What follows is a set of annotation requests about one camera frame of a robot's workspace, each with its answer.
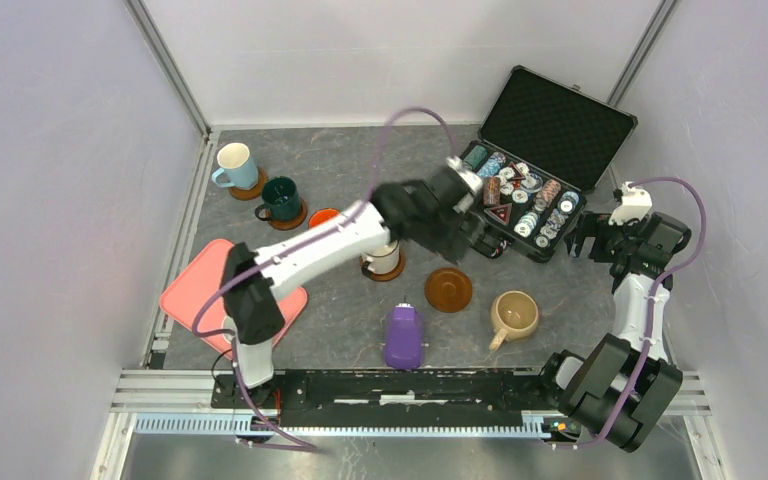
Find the white mug dark handle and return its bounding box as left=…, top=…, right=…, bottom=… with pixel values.
left=360, top=240, right=401, bottom=274

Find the brown wooden coaster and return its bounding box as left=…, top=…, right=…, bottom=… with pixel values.
left=360, top=253, right=406, bottom=282
left=228, top=167, right=269, bottom=201
left=424, top=267, right=473, bottom=313
left=267, top=199, right=309, bottom=231

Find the orange mug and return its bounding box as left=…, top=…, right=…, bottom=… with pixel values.
left=308, top=208, right=340, bottom=229

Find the beige mug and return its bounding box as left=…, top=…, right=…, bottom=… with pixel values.
left=489, top=291, right=540, bottom=351

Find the dark green mug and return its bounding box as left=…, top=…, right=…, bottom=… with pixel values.
left=255, top=176, right=302, bottom=222

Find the light blue mug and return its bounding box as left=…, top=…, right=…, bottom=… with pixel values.
left=211, top=142, right=259, bottom=190

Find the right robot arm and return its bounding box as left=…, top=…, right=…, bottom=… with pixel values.
left=537, top=212, right=692, bottom=453

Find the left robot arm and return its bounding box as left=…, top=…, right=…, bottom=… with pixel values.
left=218, top=158, right=483, bottom=408

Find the red black triangle card box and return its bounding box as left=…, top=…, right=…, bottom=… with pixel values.
left=484, top=203, right=513, bottom=227

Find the purple plastic box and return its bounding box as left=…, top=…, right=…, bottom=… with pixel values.
left=383, top=302, right=424, bottom=370

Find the black poker chip case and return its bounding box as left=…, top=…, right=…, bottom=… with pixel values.
left=461, top=66, right=637, bottom=263

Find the pink tray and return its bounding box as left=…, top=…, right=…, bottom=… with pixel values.
left=159, top=239, right=308, bottom=359

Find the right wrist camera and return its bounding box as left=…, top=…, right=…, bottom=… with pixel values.
left=608, top=182, right=653, bottom=226

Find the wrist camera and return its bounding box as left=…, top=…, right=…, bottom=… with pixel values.
left=446, top=156, right=484, bottom=197
left=608, top=182, right=653, bottom=226

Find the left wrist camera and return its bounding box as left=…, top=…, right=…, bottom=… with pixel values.
left=446, top=156, right=484, bottom=197

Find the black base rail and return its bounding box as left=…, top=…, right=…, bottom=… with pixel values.
left=210, top=368, right=605, bottom=429

